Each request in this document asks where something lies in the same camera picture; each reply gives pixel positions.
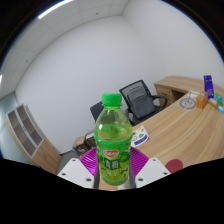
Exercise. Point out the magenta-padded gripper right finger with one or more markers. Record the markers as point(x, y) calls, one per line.
point(151, 171)

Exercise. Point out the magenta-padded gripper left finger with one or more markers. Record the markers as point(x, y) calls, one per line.
point(76, 171)

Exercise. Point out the green drink bottle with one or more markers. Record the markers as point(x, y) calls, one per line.
point(113, 143)

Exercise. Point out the dark flat cardboard box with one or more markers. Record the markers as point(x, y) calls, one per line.
point(90, 140)

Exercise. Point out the wooden shelf cabinet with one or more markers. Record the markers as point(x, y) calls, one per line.
point(31, 138)

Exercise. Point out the black mesh office chair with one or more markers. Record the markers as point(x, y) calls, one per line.
point(140, 100)

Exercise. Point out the clear round-printed sheet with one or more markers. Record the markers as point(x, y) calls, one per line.
point(187, 102)

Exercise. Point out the orange wooden box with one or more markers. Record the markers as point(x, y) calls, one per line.
point(201, 100)

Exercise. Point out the wooden side desk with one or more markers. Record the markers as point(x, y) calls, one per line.
point(173, 86)

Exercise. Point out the small tan box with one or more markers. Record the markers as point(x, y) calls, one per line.
point(213, 103)

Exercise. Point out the blue packet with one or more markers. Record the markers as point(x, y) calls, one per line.
point(221, 109)

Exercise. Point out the green packet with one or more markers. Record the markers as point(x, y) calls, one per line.
point(218, 99)

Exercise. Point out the purple standing sign card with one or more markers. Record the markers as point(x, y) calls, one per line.
point(208, 86)

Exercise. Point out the rectangular ceiling light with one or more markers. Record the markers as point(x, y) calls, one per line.
point(55, 8)

